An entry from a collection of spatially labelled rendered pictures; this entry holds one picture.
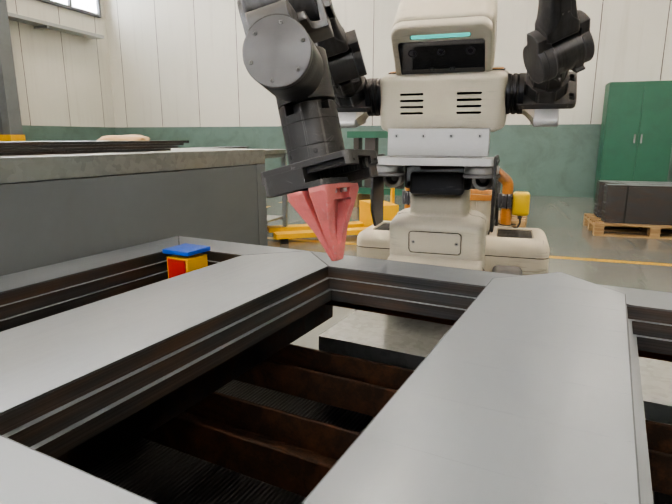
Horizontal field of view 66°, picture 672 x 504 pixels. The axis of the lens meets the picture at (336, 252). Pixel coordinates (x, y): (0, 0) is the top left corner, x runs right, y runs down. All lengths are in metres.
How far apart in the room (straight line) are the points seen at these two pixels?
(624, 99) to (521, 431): 9.63
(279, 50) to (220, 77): 11.79
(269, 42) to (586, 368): 0.41
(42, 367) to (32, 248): 0.48
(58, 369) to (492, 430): 0.39
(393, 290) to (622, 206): 5.83
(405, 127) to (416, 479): 0.95
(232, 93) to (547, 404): 11.73
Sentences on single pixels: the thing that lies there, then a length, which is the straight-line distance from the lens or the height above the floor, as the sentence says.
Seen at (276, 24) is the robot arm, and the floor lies 1.17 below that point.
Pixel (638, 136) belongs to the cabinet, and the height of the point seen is 1.09.
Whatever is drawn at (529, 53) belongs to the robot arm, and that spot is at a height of 1.24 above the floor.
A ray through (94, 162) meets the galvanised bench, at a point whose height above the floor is 1.04.
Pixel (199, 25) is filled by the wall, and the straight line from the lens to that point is 12.62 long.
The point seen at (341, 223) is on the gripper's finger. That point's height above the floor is 1.00.
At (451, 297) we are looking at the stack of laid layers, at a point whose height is 0.85.
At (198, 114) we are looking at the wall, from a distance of 12.49.
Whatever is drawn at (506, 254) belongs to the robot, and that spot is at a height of 0.77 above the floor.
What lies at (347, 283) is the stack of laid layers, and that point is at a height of 0.85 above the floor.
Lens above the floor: 1.08
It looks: 12 degrees down
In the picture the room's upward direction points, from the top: straight up
